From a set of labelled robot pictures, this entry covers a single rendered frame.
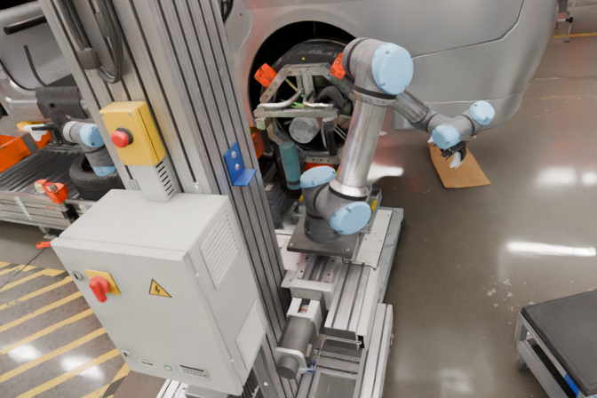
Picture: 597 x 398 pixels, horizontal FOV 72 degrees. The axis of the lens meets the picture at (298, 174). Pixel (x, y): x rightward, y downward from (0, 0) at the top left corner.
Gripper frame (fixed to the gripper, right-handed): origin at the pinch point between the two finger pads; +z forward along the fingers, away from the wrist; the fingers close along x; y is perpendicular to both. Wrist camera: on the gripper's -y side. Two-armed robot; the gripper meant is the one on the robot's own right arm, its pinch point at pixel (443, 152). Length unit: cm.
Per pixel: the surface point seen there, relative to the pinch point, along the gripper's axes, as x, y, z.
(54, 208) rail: -137, 167, 140
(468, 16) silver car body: -38, -42, -14
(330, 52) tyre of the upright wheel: -72, -2, 19
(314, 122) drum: -51, 21, 34
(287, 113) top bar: -59, 32, 26
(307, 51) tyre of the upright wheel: -80, 5, 22
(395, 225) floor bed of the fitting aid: 9, -3, 94
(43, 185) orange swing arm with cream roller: -150, 163, 129
